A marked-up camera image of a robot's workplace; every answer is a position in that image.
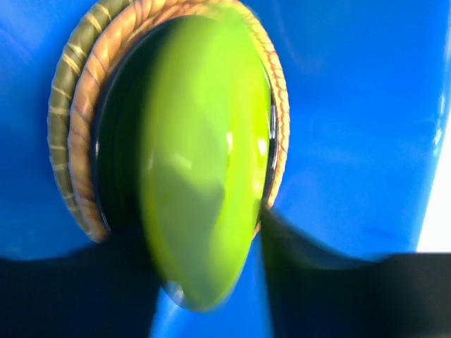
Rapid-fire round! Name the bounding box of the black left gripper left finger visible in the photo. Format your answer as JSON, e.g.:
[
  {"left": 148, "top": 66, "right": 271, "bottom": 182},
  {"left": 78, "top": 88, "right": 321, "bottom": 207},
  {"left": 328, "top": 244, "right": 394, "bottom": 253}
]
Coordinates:
[{"left": 1, "top": 232, "right": 161, "bottom": 337}]

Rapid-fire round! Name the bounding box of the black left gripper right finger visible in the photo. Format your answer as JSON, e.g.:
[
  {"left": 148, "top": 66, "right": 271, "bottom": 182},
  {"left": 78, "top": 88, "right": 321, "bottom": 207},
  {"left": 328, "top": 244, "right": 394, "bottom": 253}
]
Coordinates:
[{"left": 260, "top": 206, "right": 450, "bottom": 337}]

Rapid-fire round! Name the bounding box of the tan woven wicker tray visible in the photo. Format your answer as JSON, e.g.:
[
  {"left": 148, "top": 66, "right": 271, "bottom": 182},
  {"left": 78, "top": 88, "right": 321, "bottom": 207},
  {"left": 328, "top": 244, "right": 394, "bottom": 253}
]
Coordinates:
[{"left": 66, "top": 0, "right": 292, "bottom": 244}]

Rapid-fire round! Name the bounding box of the black plastic plate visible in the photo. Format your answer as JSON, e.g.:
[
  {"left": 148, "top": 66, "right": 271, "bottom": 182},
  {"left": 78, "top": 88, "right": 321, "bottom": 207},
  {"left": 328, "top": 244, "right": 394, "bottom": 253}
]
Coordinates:
[{"left": 90, "top": 20, "right": 281, "bottom": 233}]

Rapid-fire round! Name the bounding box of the green plastic plate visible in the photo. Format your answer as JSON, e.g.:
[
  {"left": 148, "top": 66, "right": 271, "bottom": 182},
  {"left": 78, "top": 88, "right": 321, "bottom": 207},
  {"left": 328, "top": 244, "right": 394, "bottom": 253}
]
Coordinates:
[{"left": 140, "top": 12, "right": 271, "bottom": 312}]

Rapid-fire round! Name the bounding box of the green-rimmed bamboo tray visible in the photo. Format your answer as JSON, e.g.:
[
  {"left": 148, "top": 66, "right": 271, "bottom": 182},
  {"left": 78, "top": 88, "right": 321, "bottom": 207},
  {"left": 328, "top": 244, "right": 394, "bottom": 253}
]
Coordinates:
[{"left": 46, "top": 0, "right": 138, "bottom": 215}]

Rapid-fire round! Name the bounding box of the blue plastic bin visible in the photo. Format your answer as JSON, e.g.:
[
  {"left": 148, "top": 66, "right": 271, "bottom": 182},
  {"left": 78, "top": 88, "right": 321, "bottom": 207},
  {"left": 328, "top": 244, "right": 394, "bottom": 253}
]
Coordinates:
[{"left": 1, "top": 1, "right": 450, "bottom": 337}]

